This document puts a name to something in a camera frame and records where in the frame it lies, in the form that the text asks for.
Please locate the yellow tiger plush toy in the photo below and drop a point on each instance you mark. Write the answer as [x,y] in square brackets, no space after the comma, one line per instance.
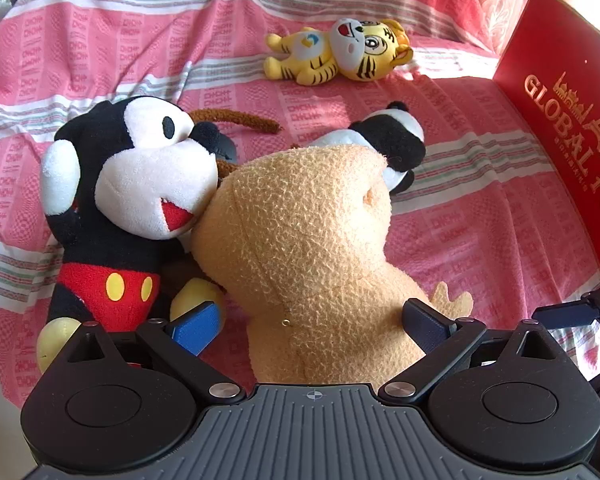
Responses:
[380,52]

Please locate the panda plush toy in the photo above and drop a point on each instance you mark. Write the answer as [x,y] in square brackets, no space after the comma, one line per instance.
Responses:
[395,135]

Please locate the beige plush toy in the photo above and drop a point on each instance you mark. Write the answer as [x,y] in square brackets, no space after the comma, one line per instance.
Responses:
[305,260]

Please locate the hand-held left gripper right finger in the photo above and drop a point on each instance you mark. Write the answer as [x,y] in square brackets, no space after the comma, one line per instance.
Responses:
[424,329]

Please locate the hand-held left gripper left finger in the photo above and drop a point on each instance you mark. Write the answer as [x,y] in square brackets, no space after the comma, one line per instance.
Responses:
[196,329]

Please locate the pink striped blanket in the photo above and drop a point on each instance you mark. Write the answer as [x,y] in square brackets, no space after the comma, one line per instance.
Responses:
[130,35]

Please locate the black mouse plush toy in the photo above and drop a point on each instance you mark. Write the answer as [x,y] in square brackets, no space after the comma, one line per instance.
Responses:
[130,185]

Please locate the red cardboard box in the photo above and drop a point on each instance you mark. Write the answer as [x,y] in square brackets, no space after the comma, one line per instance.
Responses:
[545,50]

